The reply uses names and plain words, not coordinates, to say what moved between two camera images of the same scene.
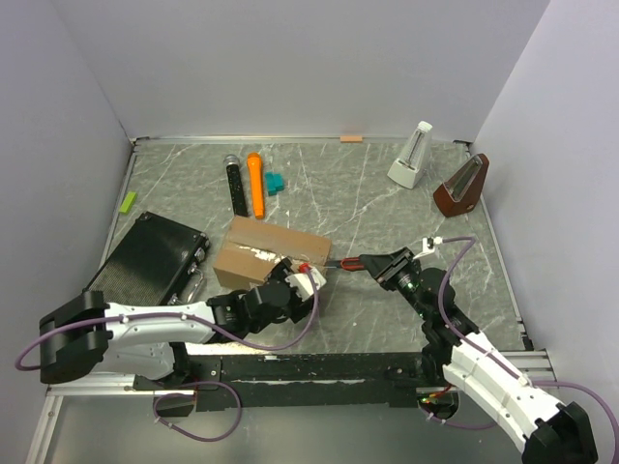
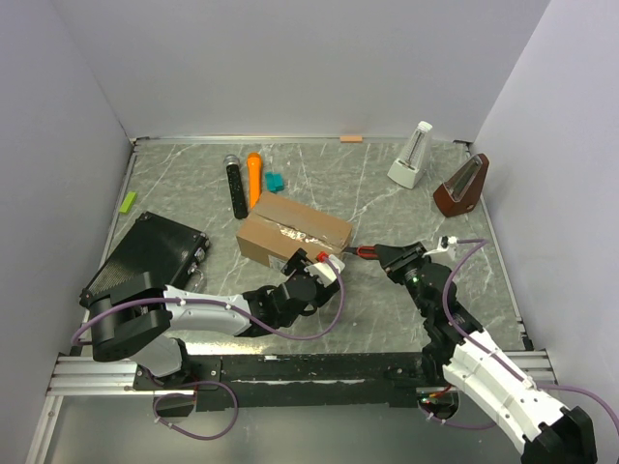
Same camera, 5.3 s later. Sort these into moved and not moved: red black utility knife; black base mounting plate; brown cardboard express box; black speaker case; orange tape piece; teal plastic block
Moved: brown cardboard express box; red black utility knife
Not moved: orange tape piece; black speaker case; black base mounting plate; teal plastic block
